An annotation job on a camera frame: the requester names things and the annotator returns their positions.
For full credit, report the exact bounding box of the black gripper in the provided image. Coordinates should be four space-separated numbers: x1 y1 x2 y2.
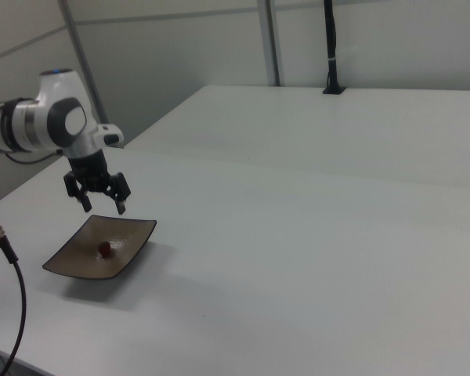
63 148 132 216

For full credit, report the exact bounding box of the square brown ceramic plate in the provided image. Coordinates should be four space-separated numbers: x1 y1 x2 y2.
42 214 158 281

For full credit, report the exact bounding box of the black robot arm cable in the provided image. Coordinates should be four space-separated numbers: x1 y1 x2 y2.
0 145 64 165

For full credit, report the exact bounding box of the black cable with silver connector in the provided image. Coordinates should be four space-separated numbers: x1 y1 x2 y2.
0 202 27 376

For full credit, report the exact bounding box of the grey metal partition post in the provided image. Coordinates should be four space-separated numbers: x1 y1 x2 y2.
57 0 111 125
257 0 287 88

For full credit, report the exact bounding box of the black camera pole with base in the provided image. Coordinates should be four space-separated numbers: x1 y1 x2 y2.
322 0 347 96

